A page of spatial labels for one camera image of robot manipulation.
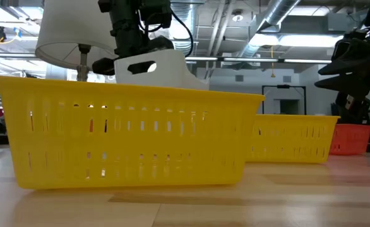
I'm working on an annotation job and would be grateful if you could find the white fabric lamp shade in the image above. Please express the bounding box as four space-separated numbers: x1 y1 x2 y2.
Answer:
35 0 118 71

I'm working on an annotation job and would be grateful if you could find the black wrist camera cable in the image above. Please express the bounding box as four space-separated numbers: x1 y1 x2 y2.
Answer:
170 11 194 58

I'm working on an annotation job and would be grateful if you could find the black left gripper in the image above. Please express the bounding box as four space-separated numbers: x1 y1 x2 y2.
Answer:
92 0 175 76

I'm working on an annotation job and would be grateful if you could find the silver ceiling air duct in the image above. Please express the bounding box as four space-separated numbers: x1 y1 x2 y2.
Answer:
237 0 302 59

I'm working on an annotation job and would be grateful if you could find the yellow hanging cord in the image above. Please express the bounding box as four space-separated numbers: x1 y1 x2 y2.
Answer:
269 45 277 79

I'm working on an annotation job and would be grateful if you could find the black flat monitor panel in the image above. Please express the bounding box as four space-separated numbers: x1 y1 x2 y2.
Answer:
331 102 370 125

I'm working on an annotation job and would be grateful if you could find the white plastic bin with handles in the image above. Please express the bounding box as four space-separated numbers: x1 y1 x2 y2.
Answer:
114 49 210 91

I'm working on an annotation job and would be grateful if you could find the black door frame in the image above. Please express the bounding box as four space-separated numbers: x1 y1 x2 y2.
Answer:
261 84 307 116

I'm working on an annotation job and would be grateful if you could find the long ceiling light strip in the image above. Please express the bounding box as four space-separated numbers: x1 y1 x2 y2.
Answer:
184 56 333 64

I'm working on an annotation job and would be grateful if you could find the yellow slotted plastic basket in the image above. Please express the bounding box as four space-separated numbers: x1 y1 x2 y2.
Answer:
246 113 341 164
0 75 266 190

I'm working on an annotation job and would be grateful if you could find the white building pillar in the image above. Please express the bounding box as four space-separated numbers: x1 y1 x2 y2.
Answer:
45 64 78 79

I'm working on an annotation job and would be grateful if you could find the silver turned lamp base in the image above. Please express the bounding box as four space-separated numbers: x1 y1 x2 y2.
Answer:
76 44 92 82

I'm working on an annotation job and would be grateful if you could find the orange slotted plastic basket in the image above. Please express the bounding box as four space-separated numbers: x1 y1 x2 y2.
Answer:
329 123 370 156

